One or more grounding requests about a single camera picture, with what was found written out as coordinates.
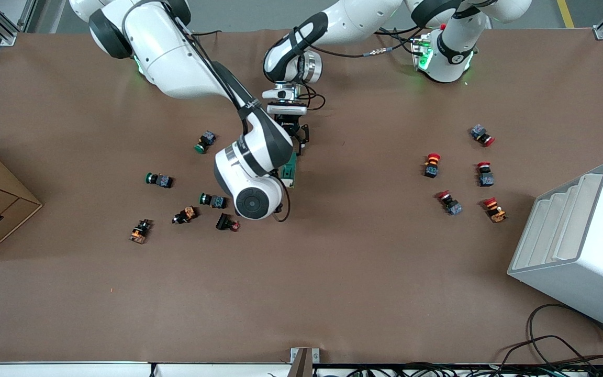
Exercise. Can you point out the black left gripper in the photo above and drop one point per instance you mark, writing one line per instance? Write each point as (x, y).
(288, 125)

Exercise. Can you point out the green terminal block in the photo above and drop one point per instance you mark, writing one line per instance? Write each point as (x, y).
(292, 170)

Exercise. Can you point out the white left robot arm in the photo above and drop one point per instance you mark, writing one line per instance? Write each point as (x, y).
(354, 21)

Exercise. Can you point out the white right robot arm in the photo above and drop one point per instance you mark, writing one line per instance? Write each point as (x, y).
(176, 52)

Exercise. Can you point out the green pushbutton grey block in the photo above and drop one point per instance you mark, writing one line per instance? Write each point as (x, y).
(158, 180)
(205, 142)
(212, 200)

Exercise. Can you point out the red emergency button orange block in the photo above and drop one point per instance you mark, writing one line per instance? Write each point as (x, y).
(431, 165)
(495, 210)

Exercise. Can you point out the brown paper table cover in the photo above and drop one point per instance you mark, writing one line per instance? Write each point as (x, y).
(333, 288)

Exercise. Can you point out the red emergency button grey block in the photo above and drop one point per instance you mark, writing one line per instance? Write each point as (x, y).
(450, 202)
(485, 175)
(482, 135)

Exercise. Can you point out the white slotted rack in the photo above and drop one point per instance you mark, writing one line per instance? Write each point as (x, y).
(579, 256)

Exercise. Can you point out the white table edge strip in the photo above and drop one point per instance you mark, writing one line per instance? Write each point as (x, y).
(71, 369)

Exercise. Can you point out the black switch red lens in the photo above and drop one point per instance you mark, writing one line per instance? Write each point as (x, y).
(226, 222)

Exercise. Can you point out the black switch orange block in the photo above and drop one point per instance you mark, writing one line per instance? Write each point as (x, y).
(140, 231)
(185, 215)

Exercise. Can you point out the metal table edge bracket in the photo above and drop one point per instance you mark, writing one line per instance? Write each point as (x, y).
(304, 361)

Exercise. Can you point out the aluminium frame profile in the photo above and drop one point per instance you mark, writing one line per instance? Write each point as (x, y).
(8, 37)

